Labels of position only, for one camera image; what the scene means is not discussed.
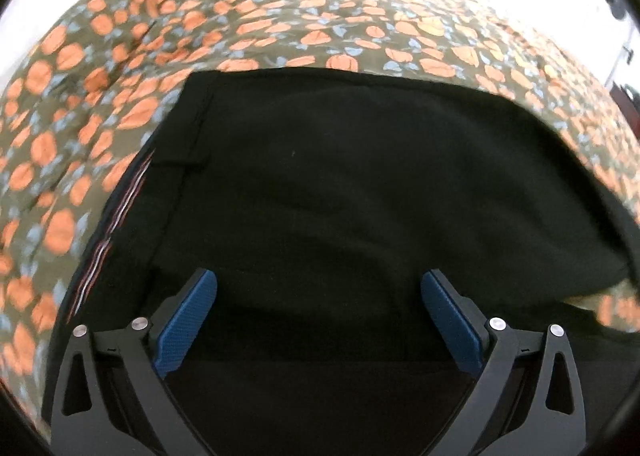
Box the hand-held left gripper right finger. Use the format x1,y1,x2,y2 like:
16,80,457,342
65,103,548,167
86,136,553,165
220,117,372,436
421,269,589,456

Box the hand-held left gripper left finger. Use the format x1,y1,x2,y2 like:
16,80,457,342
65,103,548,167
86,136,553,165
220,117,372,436
50,267,219,456

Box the black pants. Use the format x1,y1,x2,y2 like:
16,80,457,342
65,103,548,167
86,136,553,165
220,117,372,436
42,66,640,456

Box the brown wooden nightstand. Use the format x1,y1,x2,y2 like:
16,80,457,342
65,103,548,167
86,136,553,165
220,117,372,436
617,83,640,139

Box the orange floral olive blanket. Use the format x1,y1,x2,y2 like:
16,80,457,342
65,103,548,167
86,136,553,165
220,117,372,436
0,0,640,432

